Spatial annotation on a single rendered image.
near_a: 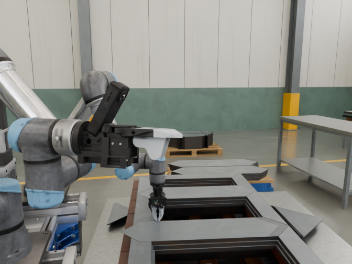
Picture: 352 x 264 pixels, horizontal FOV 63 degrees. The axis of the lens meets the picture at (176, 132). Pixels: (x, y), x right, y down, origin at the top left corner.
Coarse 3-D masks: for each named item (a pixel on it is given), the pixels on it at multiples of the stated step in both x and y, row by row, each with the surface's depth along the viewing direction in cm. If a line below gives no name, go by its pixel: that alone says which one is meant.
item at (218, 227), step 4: (208, 220) 143; (212, 220) 143; (216, 220) 143; (220, 220) 143; (208, 224) 139; (212, 224) 139; (216, 224) 139; (220, 224) 139; (224, 224) 139; (212, 228) 135; (216, 228) 135; (220, 228) 135; (224, 228) 135; (212, 232) 132; (216, 232) 132; (220, 232) 132; (224, 232) 132; (228, 232) 132; (216, 236) 128; (220, 236) 128; (224, 236) 128; (228, 236) 128
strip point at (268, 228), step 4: (256, 220) 143; (260, 220) 143; (260, 224) 139; (264, 224) 139; (268, 224) 139; (272, 224) 139; (264, 228) 135; (268, 228) 135; (272, 228) 135; (276, 228) 135; (268, 232) 132; (272, 232) 132; (268, 236) 128
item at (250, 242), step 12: (168, 180) 202; (180, 180) 203; (192, 180) 203; (204, 180) 204; (216, 180) 205; (228, 180) 205; (168, 204) 169; (180, 204) 169; (192, 204) 170; (204, 204) 170; (216, 204) 170; (228, 204) 171; (240, 204) 172; (252, 204) 162; (252, 216) 158; (180, 240) 126; (192, 240) 126; (204, 240) 126; (216, 240) 127; (228, 240) 127; (240, 240) 128; (252, 240) 128; (264, 240) 128; (276, 240) 128; (156, 252) 124; (168, 252) 125; (180, 252) 125; (192, 252) 125; (288, 252) 119
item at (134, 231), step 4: (136, 224) 139; (140, 224) 139; (128, 228) 135; (132, 228) 135; (136, 228) 135; (140, 228) 135; (128, 232) 132; (132, 232) 132; (136, 232) 132; (132, 236) 128; (136, 236) 128
